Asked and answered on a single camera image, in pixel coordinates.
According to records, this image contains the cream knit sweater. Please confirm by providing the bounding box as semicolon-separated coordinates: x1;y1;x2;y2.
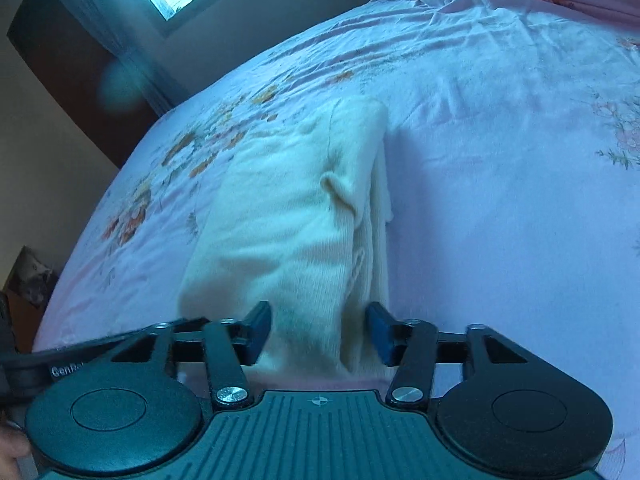
178;96;393;380

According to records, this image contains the pink floral bed sheet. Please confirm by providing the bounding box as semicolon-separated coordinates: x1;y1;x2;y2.
35;0;639;479

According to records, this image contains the left blue-grey curtain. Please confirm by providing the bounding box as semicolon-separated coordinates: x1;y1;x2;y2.
60;0;189;116

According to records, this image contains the person's right hand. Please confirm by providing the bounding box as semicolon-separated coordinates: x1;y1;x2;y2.
0;422;32;480

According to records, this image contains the dark wooden door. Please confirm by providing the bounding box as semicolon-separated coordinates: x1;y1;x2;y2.
8;0;157;168

